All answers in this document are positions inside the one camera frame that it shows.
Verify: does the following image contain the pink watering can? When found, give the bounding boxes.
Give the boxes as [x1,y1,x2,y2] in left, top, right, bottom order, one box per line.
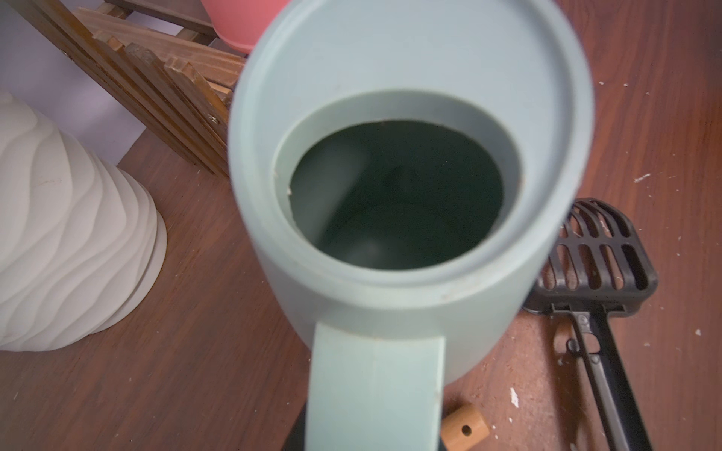
[201,0,290,54]

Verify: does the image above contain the green hand rake wooden handle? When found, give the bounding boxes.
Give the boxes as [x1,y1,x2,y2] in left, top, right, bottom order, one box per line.
[440,404,491,451]

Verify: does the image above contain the brown wooden slatted shelf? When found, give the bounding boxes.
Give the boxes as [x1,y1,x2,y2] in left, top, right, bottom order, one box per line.
[9,1,247,177]

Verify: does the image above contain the sage green watering can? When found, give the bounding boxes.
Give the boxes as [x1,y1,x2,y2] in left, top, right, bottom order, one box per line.
[229,1,595,450]

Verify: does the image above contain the black plastic sifting scoop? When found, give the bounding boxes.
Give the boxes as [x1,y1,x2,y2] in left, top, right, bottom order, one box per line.
[523,197,658,450]

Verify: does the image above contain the white ribbed plant pot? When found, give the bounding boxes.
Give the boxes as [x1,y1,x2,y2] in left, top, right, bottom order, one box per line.
[1,91,167,353]

